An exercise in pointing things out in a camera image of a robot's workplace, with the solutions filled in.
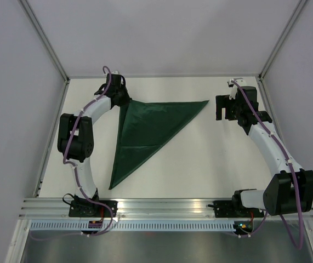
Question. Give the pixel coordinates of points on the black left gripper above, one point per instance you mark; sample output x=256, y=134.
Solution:
x=127, y=99

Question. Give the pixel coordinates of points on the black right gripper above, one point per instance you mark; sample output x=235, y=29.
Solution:
x=222, y=101

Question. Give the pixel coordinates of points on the dark green cloth napkin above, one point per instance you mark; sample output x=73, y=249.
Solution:
x=144, y=128

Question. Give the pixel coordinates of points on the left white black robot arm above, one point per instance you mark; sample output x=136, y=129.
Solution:
x=76, y=136

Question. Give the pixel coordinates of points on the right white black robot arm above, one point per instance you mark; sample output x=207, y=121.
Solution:
x=291, y=187

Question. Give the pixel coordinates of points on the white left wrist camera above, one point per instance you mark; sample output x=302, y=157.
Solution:
x=117, y=78

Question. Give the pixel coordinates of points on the right aluminium side rail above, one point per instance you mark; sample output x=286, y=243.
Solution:
x=265, y=98

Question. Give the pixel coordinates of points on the aluminium side rail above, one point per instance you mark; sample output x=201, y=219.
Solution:
x=47, y=149
x=265, y=98

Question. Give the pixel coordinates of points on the left aluminium side rail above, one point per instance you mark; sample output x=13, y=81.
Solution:
x=47, y=149

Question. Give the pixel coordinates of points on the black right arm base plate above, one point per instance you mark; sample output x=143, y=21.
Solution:
x=226, y=209

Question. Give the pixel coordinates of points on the left aluminium frame post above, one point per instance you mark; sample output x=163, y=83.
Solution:
x=34, y=21

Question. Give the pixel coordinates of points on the aluminium frame post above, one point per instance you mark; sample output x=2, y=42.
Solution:
x=298, y=10
x=34, y=21

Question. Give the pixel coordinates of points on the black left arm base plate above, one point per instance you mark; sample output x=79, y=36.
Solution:
x=85, y=209

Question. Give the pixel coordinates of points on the right aluminium frame post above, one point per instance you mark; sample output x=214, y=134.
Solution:
x=298, y=10

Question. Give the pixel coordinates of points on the white slotted cable duct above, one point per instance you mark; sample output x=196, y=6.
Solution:
x=136, y=225

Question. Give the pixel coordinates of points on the aluminium front frame rail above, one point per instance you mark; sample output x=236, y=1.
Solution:
x=128, y=208

